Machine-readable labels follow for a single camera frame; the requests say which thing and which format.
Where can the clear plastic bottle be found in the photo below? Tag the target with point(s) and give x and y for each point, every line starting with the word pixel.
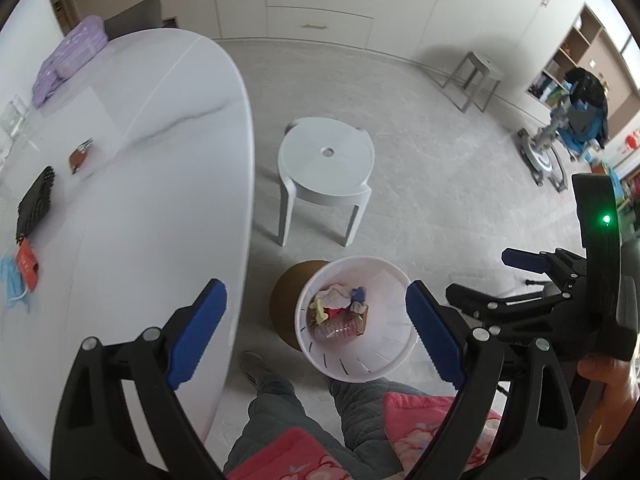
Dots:
pixel 339 329

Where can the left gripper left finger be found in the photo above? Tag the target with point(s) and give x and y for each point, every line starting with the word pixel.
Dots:
pixel 94 437

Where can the brown small wrapper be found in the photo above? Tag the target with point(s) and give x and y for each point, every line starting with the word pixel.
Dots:
pixel 79 155

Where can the grey quilted trouser legs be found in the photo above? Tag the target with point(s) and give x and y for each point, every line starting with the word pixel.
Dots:
pixel 320 419

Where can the blue dotted paper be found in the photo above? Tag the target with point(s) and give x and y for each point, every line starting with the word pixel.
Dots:
pixel 358 295

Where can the pink paper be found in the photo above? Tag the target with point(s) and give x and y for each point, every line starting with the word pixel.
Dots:
pixel 336 296

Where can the cream drawer cabinet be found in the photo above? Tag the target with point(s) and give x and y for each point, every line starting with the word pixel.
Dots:
pixel 330 0

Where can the person right hand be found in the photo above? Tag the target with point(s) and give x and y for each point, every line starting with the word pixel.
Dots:
pixel 621 392

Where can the white trash bin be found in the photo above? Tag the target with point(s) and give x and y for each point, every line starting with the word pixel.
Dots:
pixel 388 336

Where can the yellow paper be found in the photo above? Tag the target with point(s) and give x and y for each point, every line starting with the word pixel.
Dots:
pixel 316 314

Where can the brown round base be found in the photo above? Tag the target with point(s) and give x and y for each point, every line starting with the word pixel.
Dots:
pixel 284 296

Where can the clear glass mug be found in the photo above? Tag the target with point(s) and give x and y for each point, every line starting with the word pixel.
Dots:
pixel 13 117

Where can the black comb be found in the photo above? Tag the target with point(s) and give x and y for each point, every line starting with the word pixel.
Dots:
pixel 35 204

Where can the white round plastic stool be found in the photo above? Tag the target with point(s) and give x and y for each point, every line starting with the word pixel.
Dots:
pixel 325 162

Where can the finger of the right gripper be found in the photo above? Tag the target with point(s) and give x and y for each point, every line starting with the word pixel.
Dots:
pixel 566 271
pixel 523 313

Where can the child ride-on toy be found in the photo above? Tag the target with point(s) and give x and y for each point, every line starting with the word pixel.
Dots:
pixel 578 121

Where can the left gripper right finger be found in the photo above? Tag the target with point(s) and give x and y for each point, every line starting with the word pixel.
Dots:
pixel 537 435

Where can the dark grey chair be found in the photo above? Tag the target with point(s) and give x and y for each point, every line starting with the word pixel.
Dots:
pixel 147 14

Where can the red crumpled wrapper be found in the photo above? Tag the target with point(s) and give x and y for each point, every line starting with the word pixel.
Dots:
pixel 27 264

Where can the grey metal stool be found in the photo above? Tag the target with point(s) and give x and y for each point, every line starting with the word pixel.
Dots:
pixel 484 71

